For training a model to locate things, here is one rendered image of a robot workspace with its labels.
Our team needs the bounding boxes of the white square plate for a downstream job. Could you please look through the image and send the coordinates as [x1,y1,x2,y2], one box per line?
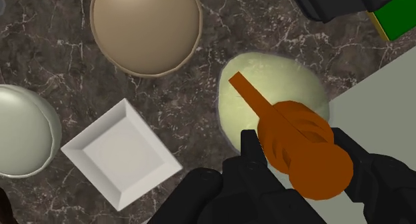
[60,98,183,212]

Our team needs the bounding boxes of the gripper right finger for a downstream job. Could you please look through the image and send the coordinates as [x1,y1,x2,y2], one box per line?
[331,127,416,224]

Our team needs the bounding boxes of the pale grey green bowl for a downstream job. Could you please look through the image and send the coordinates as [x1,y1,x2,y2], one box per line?
[0,84,63,179]

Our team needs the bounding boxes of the pale yellow bowl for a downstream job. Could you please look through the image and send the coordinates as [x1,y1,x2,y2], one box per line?
[217,51,331,153]

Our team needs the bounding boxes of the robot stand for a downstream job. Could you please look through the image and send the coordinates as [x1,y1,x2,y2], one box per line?
[366,0,416,42]

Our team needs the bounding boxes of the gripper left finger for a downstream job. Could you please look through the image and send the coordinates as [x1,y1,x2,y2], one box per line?
[147,129,327,224]

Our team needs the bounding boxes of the tan bowl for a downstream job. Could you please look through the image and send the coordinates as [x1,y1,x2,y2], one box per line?
[89,0,203,79]

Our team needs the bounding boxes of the orange brown honey dipper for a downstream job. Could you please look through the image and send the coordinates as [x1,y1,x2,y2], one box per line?
[228,71,355,201]

